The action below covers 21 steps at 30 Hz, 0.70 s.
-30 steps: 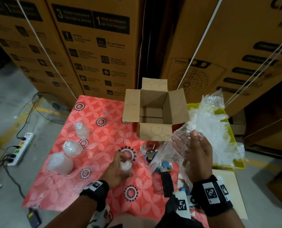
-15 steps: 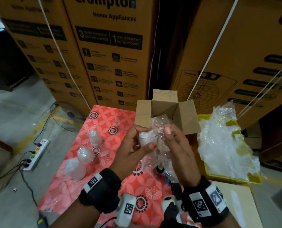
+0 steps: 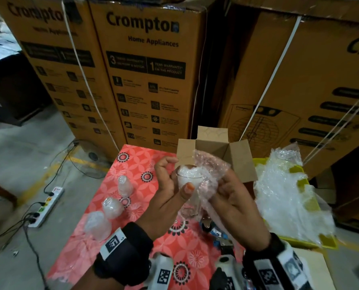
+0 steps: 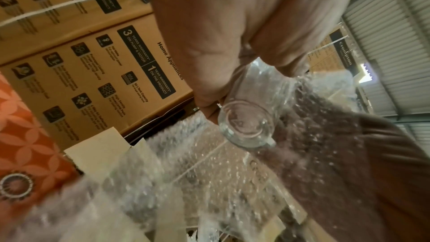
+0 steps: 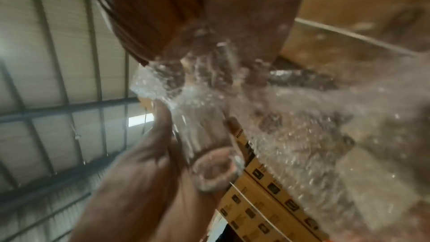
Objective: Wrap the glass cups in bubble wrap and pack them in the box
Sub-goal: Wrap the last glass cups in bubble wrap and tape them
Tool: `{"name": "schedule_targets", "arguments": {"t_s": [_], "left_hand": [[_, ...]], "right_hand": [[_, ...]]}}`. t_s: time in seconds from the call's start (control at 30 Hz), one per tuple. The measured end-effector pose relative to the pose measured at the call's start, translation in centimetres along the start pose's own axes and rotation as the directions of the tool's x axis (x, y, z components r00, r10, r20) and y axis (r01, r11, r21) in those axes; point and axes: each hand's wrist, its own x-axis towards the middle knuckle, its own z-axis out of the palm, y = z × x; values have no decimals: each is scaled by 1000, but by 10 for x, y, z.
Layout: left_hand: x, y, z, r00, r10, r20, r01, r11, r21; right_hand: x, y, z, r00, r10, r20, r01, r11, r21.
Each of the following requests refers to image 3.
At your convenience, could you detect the person's left hand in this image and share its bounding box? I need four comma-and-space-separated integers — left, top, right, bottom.
136, 155, 197, 240

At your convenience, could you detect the person's right hand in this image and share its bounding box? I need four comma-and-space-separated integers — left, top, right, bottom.
207, 169, 272, 251

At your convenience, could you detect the clear drinking glass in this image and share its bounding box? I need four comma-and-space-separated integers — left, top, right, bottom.
117, 174, 136, 197
176, 165, 206, 219

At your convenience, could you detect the tape dispenser with tape roll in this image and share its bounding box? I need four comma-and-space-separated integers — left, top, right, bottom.
200, 215, 236, 244

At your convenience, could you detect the bubble wrap bundle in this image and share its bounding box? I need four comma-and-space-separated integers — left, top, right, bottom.
253, 143, 337, 245

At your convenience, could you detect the small cardboard box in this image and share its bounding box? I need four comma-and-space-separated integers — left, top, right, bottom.
176, 125, 258, 184

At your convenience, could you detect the person's left forearm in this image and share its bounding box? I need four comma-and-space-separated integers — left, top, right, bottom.
71, 269, 125, 290

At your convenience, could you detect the stack of Crompton cartons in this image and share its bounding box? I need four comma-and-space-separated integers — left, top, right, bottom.
0, 0, 359, 179

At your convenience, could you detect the orange floral tablecloth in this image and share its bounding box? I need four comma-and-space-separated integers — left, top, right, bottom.
47, 144, 253, 290

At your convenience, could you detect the black wristband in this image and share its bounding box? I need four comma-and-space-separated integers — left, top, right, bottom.
242, 233, 314, 290
93, 222, 155, 287

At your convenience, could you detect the yellow plastic bin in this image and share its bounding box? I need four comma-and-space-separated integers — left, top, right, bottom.
252, 156, 341, 250

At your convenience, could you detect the white power strip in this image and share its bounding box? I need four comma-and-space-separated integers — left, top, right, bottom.
26, 186, 66, 229

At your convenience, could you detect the pile of white papers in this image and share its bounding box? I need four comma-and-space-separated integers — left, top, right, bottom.
0, 32, 22, 63

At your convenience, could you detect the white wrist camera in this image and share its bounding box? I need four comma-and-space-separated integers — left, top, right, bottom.
146, 252, 175, 290
212, 253, 247, 290

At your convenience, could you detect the wire-guard floor fan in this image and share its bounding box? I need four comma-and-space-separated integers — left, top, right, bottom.
67, 139, 111, 180

